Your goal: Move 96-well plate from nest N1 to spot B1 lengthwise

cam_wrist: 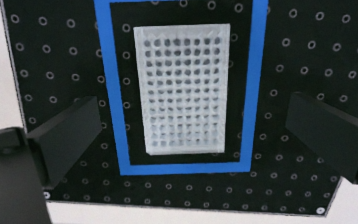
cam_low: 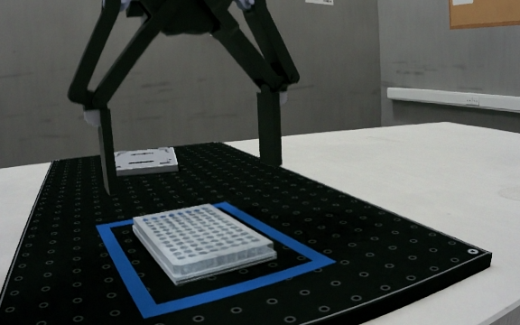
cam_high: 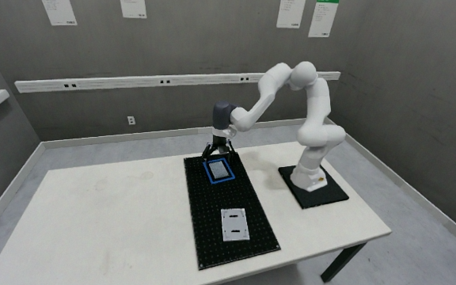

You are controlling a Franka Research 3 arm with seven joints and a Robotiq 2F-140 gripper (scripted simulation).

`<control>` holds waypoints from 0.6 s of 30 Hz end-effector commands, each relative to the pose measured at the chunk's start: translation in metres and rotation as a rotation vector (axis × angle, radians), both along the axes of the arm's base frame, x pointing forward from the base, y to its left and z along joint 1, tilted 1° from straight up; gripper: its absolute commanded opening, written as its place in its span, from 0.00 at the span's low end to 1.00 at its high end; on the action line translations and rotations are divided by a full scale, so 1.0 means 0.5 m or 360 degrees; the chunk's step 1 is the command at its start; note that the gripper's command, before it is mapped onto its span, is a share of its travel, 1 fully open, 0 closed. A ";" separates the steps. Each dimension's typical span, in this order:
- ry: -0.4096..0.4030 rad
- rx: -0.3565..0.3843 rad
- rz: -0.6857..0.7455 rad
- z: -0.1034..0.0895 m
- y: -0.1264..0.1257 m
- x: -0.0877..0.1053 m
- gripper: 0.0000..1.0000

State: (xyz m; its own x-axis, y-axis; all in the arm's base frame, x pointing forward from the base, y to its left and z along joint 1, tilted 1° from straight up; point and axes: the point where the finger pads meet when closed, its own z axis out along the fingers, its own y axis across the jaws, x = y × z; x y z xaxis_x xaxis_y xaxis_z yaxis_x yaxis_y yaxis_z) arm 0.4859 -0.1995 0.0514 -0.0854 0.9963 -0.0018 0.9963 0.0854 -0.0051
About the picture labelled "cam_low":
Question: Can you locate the blue rectangular tape outline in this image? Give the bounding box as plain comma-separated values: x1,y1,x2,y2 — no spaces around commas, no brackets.
96,202,336,319

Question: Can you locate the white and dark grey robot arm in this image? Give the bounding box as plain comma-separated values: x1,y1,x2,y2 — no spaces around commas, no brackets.
125,0,147,23

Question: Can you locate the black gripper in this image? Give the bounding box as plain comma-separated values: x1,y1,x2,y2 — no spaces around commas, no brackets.
67,0,300,194

